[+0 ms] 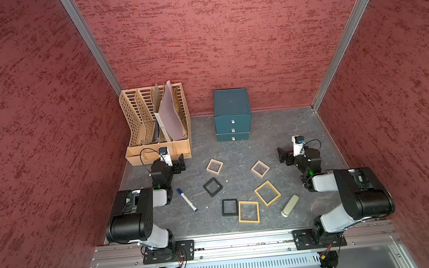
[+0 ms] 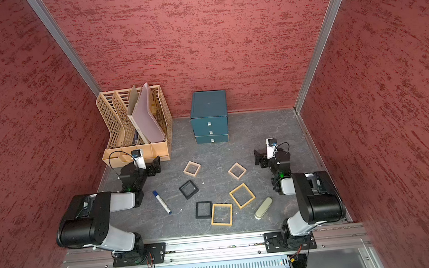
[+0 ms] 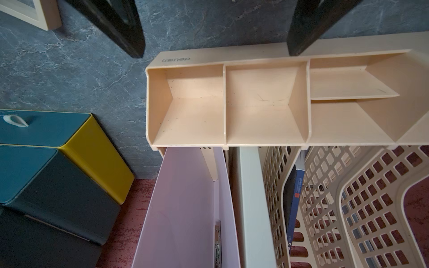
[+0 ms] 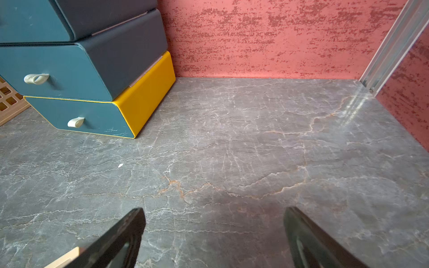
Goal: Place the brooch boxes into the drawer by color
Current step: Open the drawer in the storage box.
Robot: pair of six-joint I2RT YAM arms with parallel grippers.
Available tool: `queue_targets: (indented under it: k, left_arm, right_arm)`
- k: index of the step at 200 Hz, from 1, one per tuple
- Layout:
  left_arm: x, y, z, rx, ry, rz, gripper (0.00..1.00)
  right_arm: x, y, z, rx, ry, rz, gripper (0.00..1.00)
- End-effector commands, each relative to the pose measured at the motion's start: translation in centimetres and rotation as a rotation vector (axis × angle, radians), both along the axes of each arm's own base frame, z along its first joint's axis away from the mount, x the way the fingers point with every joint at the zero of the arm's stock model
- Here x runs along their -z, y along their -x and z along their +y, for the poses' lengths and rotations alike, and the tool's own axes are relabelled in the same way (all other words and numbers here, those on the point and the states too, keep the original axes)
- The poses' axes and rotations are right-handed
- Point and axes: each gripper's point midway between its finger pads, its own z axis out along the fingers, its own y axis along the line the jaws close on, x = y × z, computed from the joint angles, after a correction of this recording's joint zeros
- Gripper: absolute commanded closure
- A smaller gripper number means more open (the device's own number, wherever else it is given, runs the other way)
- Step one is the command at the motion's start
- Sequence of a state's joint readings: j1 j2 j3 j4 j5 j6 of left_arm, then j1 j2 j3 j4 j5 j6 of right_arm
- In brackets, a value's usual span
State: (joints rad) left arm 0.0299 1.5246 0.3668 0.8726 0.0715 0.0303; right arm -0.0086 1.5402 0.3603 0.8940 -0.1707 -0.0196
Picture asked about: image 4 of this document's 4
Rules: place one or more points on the teal middle drawer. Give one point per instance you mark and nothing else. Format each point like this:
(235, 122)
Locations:
(53, 71)

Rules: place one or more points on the teal stacked drawer cabinet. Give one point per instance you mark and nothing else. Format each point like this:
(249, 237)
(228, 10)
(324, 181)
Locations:
(126, 42)

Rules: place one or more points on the teal top drawer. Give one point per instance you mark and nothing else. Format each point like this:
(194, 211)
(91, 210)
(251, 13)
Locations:
(33, 22)

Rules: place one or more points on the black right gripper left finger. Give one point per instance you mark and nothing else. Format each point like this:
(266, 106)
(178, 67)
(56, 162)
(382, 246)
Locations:
(118, 247)

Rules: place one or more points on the aluminium right corner post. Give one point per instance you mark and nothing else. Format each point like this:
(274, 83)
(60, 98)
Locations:
(406, 30)

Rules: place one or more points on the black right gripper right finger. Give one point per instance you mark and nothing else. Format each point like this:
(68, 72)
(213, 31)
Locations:
(311, 247)

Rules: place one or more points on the beige lattice file organizer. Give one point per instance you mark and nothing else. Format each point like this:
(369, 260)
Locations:
(12, 103)

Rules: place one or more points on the teal bottom drawer yellow case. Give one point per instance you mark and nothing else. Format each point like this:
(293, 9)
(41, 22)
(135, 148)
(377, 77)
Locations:
(102, 118)

